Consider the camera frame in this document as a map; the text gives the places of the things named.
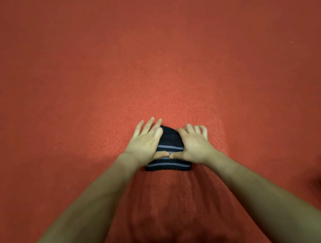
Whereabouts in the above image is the person's right hand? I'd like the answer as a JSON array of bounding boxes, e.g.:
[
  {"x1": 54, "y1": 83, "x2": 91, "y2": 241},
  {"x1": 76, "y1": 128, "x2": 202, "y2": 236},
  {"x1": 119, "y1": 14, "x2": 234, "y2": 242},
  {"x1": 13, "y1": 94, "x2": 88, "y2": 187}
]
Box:
[{"x1": 163, "y1": 120, "x2": 218, "y2": 170}]

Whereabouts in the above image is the person's left hand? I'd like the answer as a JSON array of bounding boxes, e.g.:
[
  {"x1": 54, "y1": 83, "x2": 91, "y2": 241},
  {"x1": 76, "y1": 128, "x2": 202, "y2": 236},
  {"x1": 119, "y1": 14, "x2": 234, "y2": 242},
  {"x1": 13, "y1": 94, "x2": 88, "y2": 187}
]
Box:
[{"x1": 117, "y1": 114, "x2": 180, "y2": 170}]

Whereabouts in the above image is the person's right forearm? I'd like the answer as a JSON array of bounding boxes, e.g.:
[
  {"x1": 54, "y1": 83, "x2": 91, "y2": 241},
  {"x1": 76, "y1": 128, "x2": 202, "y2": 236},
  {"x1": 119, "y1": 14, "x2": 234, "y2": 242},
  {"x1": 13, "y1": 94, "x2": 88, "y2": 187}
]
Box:
[{"x1": 205, "y1": 136, "x2": 321, "y2": 243}]

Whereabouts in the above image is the person's left forearm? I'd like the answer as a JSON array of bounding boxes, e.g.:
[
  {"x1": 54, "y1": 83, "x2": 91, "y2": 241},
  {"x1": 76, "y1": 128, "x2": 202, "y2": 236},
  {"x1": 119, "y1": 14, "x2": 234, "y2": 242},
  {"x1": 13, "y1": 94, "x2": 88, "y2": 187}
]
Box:
[{"x1": 0, "y1": 154, "x2": 153, "y2": 243}]

